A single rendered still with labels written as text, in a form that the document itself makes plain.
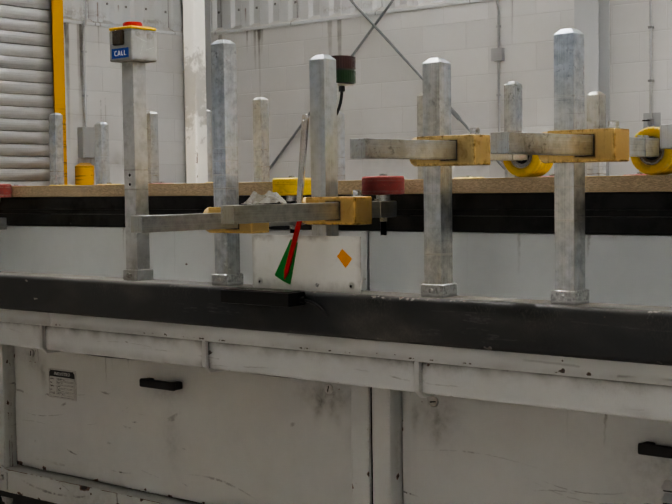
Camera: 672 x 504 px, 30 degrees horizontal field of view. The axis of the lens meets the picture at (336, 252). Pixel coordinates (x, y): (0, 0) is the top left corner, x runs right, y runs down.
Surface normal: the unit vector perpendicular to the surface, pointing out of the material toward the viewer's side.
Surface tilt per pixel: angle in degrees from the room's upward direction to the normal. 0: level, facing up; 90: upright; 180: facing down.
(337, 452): 90
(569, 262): 90
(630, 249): 90
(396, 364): 90
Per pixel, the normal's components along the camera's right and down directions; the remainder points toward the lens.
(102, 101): 0.77, 0.02
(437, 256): -0.64, 0.05
